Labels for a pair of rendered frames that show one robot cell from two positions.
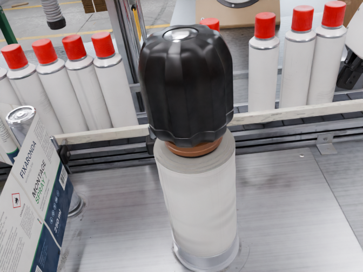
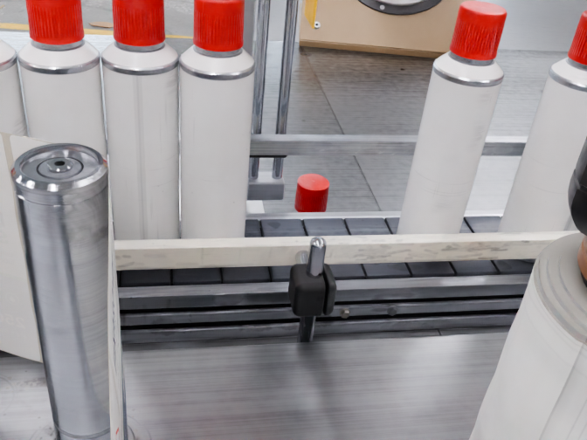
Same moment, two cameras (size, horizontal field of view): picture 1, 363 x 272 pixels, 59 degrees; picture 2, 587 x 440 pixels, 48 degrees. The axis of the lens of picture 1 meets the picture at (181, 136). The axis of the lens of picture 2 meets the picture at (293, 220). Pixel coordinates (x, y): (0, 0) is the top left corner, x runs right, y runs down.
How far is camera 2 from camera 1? 0.21 m
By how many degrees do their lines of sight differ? 14
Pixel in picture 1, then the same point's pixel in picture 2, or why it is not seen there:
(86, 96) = (141, 148)
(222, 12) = (358, 17)
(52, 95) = (51, 134)
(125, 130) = (227, 248)
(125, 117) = (228, 214)
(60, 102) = not seen: hidden behind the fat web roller
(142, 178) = (288, 377)
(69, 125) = not seen: hidden behind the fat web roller
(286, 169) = not seen: outside the picture
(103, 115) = (169, 202)
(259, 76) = (563, 152)
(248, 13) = (411, 29)
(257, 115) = (540, 241)
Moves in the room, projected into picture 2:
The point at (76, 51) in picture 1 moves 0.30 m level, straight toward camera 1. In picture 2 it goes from (148, 25) to (452, 324)
